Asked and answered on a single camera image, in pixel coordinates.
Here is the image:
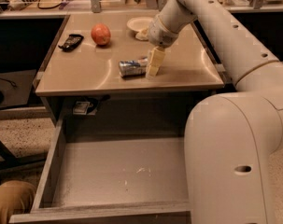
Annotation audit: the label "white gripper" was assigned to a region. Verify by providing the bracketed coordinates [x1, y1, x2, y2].
[135, 14, 178, 78]

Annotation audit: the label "silver blue redbull can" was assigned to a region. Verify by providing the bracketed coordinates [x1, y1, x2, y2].
[119, 57, 148, 77]

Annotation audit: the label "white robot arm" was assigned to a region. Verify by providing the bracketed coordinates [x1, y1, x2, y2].
[147, 0, 283, 224]

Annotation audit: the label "open grey top drawer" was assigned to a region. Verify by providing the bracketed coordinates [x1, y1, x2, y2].
[8, 107, 191, 224]

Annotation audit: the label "white bowl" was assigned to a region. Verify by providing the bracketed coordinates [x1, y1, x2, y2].
[127, 17, 152, 33]

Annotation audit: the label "red orange apple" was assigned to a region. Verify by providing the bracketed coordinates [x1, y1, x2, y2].
[91, 23, 111, 46]

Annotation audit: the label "black crumpled snack bag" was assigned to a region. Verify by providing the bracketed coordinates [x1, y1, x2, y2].
[58, 34, 84, 52]

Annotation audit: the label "white tag under table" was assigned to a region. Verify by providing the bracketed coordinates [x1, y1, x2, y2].
[73, 101, 90, 115]

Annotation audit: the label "person's knee tan trousers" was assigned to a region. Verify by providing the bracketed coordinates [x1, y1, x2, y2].
[0, 180, 36, 224]

